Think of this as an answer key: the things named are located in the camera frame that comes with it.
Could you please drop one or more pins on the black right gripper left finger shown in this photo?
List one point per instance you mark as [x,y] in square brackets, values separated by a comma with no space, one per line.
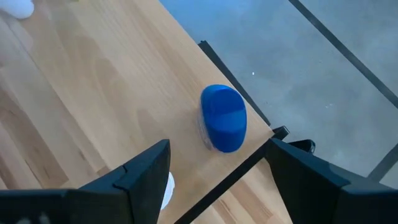
[149,183]

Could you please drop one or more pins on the clear jar blue lid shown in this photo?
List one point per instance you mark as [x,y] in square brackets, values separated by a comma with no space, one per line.
[224,118]

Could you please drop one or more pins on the large orange bottle white cap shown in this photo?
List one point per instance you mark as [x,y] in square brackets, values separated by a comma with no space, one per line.
[168,191]

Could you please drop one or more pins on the wooden shelf black metal frame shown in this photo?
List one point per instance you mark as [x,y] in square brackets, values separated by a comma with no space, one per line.
[109,93]

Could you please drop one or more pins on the opaque white bottle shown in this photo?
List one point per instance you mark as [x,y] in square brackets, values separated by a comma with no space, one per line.
[15,7]

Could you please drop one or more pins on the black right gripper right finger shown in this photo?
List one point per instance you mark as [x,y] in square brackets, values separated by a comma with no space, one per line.
[298,186]

